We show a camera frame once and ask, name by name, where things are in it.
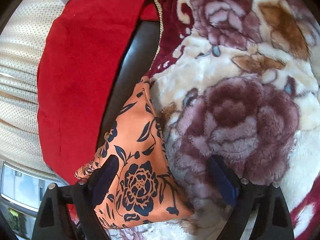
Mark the cream dotted curtain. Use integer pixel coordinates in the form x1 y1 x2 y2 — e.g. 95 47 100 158
1 0 64 179

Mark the window frame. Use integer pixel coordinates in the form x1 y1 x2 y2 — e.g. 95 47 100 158
1 162 65 212

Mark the floral plush blanket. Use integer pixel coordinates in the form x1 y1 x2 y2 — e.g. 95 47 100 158
109 0 319 239

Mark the red cloth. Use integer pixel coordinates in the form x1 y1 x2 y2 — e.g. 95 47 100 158
37 0 159 184

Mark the orange floral patterned garment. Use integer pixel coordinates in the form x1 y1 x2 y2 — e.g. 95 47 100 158
75 76 194 229

